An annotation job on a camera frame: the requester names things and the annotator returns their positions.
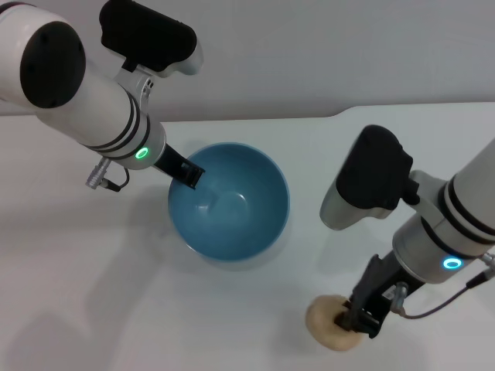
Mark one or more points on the beige egg yolk pastry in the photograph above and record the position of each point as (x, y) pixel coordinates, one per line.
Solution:
(328, 320)

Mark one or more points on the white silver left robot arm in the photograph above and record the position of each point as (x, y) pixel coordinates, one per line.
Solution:
(89, 100)

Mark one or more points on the blue bowl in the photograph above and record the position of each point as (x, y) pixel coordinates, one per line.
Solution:
(232, 216)

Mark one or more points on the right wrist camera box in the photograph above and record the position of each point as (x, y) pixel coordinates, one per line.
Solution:
(367, 178)

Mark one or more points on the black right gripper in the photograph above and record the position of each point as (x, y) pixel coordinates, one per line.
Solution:
(379, 286)

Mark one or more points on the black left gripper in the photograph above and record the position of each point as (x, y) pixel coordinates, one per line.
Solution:
(170, 160)

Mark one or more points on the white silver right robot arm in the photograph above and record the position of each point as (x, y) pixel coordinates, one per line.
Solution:
(452, 228)

